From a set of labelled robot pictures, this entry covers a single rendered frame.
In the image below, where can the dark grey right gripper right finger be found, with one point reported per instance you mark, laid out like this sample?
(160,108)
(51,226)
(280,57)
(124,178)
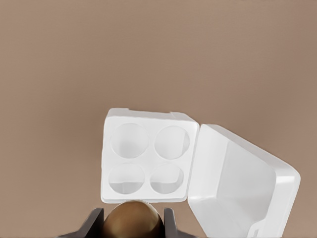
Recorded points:
(170,221)

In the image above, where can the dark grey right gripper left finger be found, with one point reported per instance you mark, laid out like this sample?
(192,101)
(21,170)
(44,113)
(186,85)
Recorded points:
(92,222)

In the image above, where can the brown egg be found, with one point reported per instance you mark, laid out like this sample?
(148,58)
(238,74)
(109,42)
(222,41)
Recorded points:
(132,219)

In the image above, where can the white foam egg box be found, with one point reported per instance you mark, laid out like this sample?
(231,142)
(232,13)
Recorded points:
(146,156)

